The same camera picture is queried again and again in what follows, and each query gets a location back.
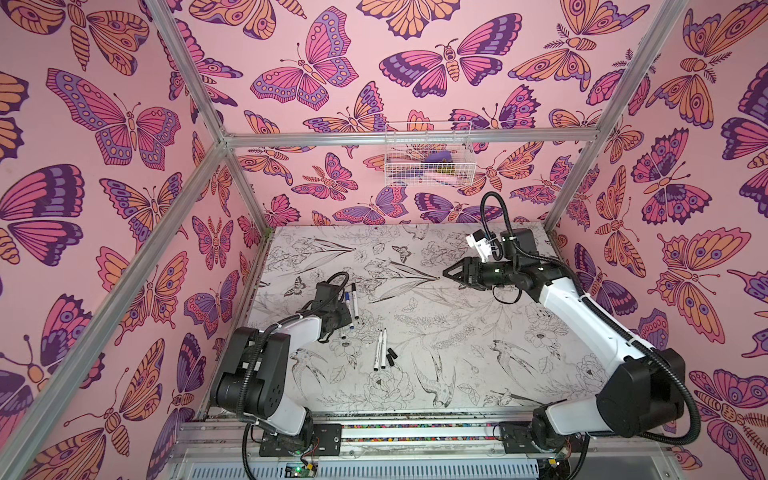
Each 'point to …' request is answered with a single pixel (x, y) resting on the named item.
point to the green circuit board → (297, 470)
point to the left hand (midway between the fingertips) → (346, 311)
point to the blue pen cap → (347, 296)
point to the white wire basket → (429, 154)
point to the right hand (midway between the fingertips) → (450, 271)
